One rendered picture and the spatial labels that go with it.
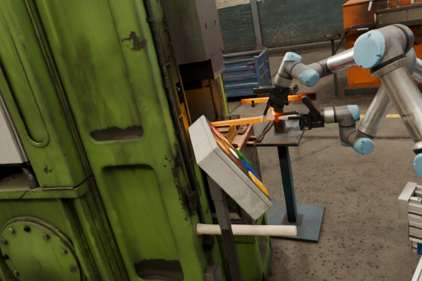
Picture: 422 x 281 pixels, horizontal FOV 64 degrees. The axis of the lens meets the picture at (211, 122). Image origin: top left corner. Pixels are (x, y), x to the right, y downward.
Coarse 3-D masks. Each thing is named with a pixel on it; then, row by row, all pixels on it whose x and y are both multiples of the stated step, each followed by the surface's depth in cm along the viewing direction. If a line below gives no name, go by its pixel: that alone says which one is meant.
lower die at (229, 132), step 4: (220, 120) 186; (224, 120) 185; (216, 128) 176; (220, 128) 175; (224, 128) 174; (228, 128) 173; (232, 128) 178; (220, 132) 171; (224, 132) 171; (228, 132) 170; (232, 132) 177; (236, 132) 184; (224, 136) 166; (228, 136) 169; (232, 136) 177; (228, 140) 169
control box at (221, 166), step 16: (192, 128) 128; (208, 128) 116; (192, 144) 115; (208, 144) 105; (224, 144) 117; (208, 160) 100; (224, 160) 101; (240, 160) 121; (224, 176) 103; (240, 176) 103; (240, 192) 105; (256, 192) 106; (256, 208) 108
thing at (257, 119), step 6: (276, 114) 167; (282, 114) 165; (288, 114) 164; (228, 120) 177; (234, 120) 175; (240, 120) 173; (246, 120) 172; (252, 120) 171; (258, 120) 170; (264, 120) 169; (270, 120) 168; (276, 120) 166
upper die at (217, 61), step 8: (216, 56) 162; (184, 64) 158; (192, 64) 157; (200, 64) 156; (208, 64) 155; (216, 64) 161; (184, 72) 160; (192, 72) 159; (200, 72) 158; (208, 72) 156; (216, 72) 160; (184, 80) 161; (192, 80) 160
